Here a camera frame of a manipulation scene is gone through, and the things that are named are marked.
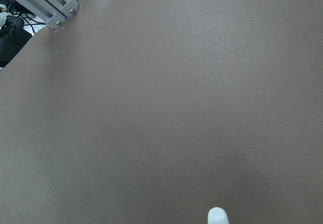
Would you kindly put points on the white ceramic spoon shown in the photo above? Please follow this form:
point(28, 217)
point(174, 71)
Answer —
point(217, 215)

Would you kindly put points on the black gamepad device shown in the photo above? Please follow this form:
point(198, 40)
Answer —
point(13, 38)

